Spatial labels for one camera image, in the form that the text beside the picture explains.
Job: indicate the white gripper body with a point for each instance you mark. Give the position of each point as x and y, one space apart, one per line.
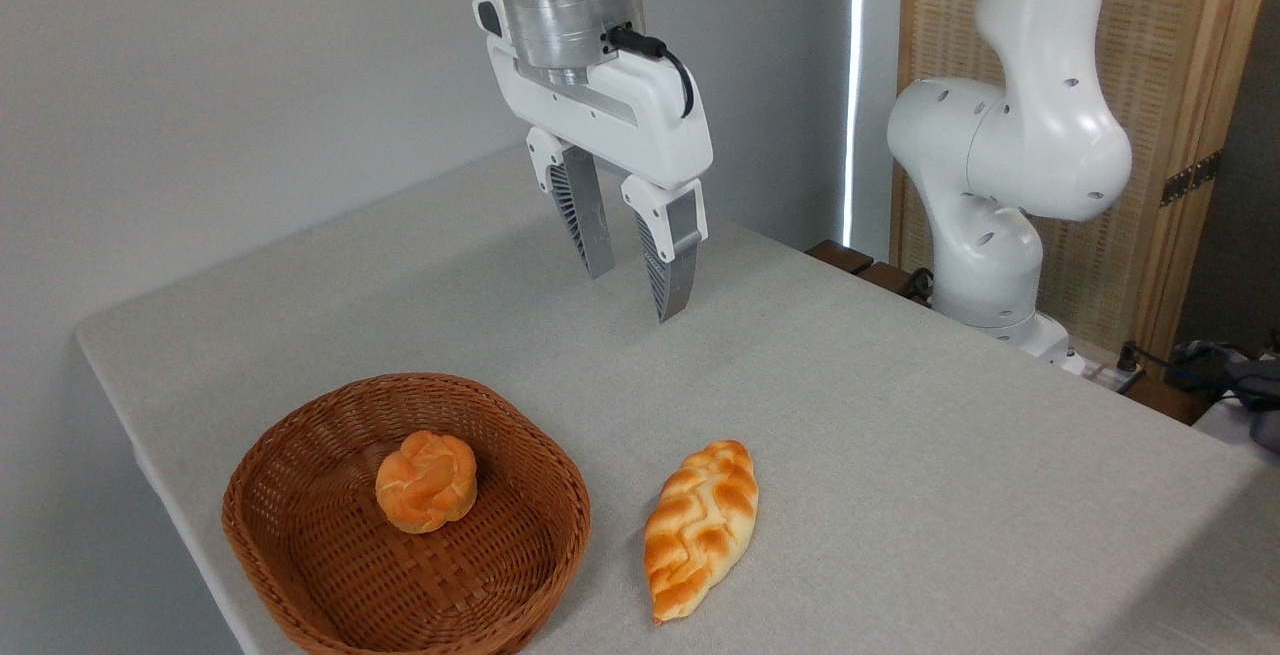
640 125

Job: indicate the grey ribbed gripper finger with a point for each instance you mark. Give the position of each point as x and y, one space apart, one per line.
590 225
678 255

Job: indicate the round orange bread bun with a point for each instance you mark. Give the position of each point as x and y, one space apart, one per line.
425 485

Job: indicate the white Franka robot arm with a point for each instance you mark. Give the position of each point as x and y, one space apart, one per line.
1040 135

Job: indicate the long braided bread loaf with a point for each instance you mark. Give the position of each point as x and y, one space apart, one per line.
700 535

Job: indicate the dark brown wooden block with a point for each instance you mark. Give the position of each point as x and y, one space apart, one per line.
885 278
838 256

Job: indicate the brown wicker basket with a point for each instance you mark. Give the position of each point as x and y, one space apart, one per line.
450 575

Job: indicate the white power strip with plug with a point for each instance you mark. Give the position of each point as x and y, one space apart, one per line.
1125 370

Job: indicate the dark metal screen hinge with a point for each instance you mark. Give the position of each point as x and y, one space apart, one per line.
1190 178

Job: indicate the wooden woven folding screen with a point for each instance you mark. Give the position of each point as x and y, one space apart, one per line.
1170 55

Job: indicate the dark grey bag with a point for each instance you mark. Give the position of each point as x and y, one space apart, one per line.
1240 385

